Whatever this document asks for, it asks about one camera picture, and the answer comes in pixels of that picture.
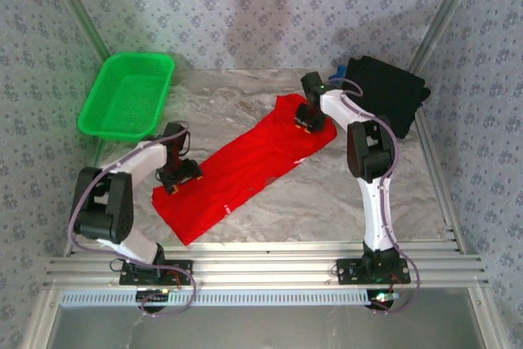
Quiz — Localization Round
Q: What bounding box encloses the right controller board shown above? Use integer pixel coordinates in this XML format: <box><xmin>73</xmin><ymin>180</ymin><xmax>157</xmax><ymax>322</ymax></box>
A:
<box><xmin>366</xmin><ymin>289</ymin><xmax>400</xmax><ymax>312</ymax></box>

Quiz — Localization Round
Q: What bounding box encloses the red t-shirt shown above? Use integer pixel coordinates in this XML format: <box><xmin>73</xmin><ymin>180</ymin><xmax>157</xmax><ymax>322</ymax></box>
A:
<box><xmin>150</xmin><ymin>94</ymin><xmax>338</xmax><ymax>247</ymax></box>

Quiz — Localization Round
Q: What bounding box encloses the blue folded t-shirt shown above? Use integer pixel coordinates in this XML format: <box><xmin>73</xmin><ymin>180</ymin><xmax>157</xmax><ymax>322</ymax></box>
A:
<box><xmin>326</xmin><ymin>63</ymin><xmax>348</xmax><ymax>80</ymax></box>

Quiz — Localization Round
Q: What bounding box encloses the grey slotted cable duct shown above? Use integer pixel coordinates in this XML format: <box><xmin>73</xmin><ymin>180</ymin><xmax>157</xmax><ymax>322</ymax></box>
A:
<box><xmin>60</xmin><ymin>288</ymin><xmax>404</xmax><ymax>308</ymax></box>

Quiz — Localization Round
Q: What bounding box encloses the aluminium rail frame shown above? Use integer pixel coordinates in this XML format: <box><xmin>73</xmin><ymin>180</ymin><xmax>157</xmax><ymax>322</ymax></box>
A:
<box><xmin>43</xmin><ymin>241</ymin><xmax>489</xmax><ymax>289</ymax></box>

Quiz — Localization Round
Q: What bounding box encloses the aluminium frame leg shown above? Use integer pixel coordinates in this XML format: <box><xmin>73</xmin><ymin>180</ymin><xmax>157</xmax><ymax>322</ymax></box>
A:
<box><xmin>22</xmin><ymin>287</ymin><xmax>62</xmax><ymax>349</ymax></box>
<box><xmin>467</xmin><ymin>286</ymin><xmax>512</xmax><ymax>349</ymax></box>

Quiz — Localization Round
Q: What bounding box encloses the black folded t-shirt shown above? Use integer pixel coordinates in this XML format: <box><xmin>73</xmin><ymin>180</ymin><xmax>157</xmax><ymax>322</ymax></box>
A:
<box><xmin>341</xmin><ymin>54</ymin><xmax>431</xmax><ymax>141</ymax></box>

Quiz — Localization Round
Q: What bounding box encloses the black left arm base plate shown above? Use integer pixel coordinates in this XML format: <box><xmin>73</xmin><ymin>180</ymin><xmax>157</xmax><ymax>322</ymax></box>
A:
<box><xmin>118</xmin><ymin>259</ymin><xmax>194</xmax><ymax>287</ymax></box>

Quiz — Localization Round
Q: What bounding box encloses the aluminium corner post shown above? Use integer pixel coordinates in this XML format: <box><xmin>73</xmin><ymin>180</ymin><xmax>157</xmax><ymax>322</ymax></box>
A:
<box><xmin>408</xmin><ymin>0</ymin><xmax>487</xmax><ymax>74</ymax></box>
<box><xmin>42</xmin><ymin>0</ymin><xmax>110</xmax><ymax>63</ymax></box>

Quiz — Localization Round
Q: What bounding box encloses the green plastic basket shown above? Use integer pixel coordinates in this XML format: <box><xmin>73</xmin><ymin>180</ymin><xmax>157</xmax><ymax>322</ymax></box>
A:
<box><xmin>76</xmin><ymin>51</ymin><xmax>177</xmax><ymax>144</ymax></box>

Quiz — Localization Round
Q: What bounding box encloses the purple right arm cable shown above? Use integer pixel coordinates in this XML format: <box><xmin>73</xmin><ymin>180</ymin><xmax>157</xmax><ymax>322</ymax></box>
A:
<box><xmin>329</xmin><ymin>77</ymin><xmax>422</xmax><ymax>315</ymax></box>

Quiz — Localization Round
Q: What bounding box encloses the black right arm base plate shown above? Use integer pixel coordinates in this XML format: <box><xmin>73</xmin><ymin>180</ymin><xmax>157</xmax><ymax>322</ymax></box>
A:
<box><xmin>335</xmin><ymin>257</ymin><xmax>412</xmax><ymax>285</ymax></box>

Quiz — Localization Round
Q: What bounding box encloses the left controller board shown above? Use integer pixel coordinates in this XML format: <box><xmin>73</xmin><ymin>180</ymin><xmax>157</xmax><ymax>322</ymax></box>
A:
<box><xmin>136</xmin><ymin>288</ymin><xmax>171</xmax><ymax>312</ymax></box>

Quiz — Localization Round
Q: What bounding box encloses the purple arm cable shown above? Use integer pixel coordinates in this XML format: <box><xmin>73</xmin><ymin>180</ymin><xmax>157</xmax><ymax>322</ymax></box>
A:
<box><xmin>329</xmin><ymin>77</ymin><xmax>422</xmax><ymax>315</ymax></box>
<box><xmin>67</xmin><ymin>121</ymin><xmax>198</xmax><ymax>317</ymax></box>

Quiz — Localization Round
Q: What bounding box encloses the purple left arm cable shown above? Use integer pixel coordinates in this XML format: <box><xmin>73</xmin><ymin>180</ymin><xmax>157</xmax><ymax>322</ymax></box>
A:
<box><xmin>67</xmin><ymin>121</ymin><xmax>198</xmax><ymax>317</ymax></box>

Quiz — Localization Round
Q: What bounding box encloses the controller board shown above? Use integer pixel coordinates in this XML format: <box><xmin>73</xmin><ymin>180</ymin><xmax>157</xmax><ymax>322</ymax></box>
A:
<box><xmin>366</xmin><ymin>289</ymin><xmax>400</xmax><ymax>312</ymax></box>
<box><xmin>136</xmin><ymin>288</ymin><xmax>171</xmax><ymax>312</ymax></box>

